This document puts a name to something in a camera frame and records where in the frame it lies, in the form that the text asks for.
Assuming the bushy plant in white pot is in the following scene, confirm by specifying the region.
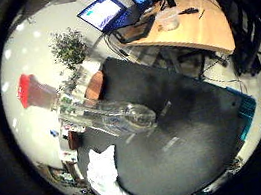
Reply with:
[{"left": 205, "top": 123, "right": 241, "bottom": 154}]
[{"left": 47, "top": 23, "right": 104, "bottom": 81}]

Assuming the wooden desk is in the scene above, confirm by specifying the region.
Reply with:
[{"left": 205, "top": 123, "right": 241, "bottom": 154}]
[{"left": 110, "top": 0, "right": 237, "bottom": 73}]

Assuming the teal table clamp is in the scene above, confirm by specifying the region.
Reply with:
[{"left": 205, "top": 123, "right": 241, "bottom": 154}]
[{"left": 233, "top": 90, "right": 261, "bottom": 142}]

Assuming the black remote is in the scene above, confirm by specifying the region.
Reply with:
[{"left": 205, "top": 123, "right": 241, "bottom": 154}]
[{"left": 177, "top": 5, "right": 200, "bottom": 18}]

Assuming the round wooden plate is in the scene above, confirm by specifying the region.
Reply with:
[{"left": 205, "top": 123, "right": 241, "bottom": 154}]
[{"left": 81, "top": 69, "right": 108, "bottom": 103}]

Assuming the clear spray bottle red trigger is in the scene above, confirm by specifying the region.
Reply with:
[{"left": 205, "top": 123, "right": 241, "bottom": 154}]
[{"left": 13, "top": 52, "right": 160, "bottom": 154}]

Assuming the white cloth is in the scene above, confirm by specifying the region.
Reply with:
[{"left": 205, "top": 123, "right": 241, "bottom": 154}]
[{"left": 82, "top": 142, "right": 136, "bottom": 195}]

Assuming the green leafy plant white pot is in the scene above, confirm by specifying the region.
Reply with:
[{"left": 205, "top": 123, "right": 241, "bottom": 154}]
[{"left": 56, "top": 69, "right": 86, "bottom": 95}]

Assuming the open laptop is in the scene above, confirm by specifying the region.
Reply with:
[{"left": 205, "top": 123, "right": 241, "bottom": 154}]
[{"left": 74, "top": 0, "right": 141, "bottom": 38}]

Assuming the clear plastic cup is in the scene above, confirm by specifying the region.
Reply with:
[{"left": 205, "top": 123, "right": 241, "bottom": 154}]
[{"left": 156, "top": 13, "right": 182, "bottom": 34}]

